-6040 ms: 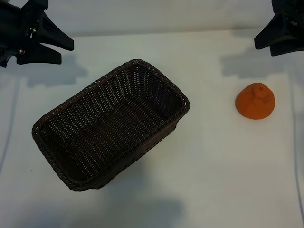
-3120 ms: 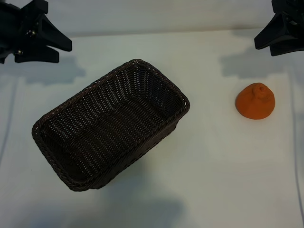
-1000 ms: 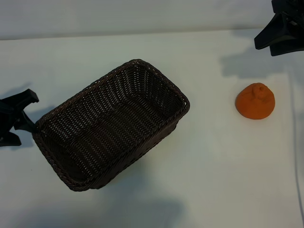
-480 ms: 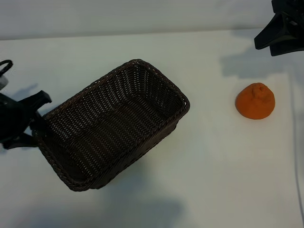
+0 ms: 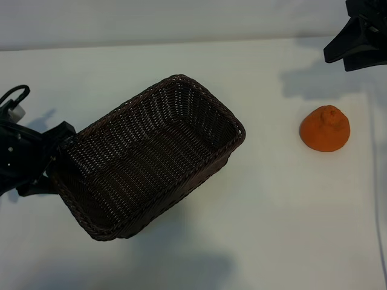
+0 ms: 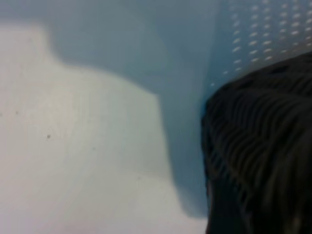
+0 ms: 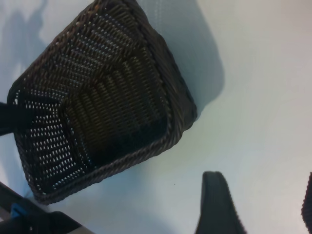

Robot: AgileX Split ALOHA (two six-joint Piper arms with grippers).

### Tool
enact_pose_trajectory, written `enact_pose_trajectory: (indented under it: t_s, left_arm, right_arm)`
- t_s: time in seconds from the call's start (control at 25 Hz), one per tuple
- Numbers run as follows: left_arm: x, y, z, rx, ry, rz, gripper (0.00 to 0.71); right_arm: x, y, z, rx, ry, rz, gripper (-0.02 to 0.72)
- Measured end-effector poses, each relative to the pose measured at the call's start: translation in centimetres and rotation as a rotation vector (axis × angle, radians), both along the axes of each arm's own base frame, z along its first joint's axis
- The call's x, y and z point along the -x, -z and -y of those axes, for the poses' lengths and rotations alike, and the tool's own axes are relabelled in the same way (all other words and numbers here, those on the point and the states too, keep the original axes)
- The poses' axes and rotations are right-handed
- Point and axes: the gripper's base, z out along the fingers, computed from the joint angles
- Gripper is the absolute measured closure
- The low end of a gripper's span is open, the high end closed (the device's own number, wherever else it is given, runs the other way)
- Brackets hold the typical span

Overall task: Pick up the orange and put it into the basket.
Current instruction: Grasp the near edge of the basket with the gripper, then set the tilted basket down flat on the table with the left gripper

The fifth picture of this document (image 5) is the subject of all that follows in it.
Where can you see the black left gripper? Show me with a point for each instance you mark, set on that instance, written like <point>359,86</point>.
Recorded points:
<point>21,151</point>

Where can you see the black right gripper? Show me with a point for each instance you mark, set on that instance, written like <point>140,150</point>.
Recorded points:
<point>372,10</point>

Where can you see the orange fruit with knob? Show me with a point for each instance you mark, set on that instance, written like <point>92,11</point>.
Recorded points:
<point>323,136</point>

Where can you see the dark brown woven basket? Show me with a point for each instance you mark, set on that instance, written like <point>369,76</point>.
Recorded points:
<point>145,157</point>

